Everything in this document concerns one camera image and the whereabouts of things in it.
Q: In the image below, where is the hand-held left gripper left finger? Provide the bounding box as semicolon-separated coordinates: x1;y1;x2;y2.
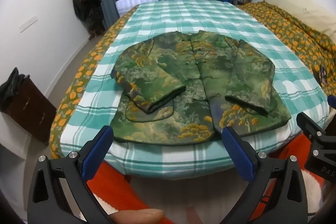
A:
28;125;114;224

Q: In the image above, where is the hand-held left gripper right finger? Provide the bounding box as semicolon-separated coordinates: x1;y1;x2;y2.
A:
221;126;307;224

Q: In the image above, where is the green printed padded jacket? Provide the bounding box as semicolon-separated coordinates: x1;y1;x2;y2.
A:
110;30;292;147

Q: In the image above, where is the person's left hand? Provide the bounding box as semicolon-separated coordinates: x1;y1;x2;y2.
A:
108;209;164;224

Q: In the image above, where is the orange floral bed sheet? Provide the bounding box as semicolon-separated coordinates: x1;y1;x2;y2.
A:
49;1;336;159

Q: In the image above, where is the dark wooden cabinet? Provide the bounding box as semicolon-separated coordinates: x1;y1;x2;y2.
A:
5;77;57;146

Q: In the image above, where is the cream pillow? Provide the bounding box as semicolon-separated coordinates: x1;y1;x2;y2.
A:
264;0;336;42

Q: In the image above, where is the dark cloth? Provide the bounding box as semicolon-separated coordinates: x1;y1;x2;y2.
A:
0;67;27;111

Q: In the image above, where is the teal checked blanket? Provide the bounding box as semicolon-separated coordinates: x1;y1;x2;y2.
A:
60;0;330;181

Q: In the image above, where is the white wall plate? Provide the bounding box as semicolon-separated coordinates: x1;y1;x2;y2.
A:
20;18;38;33

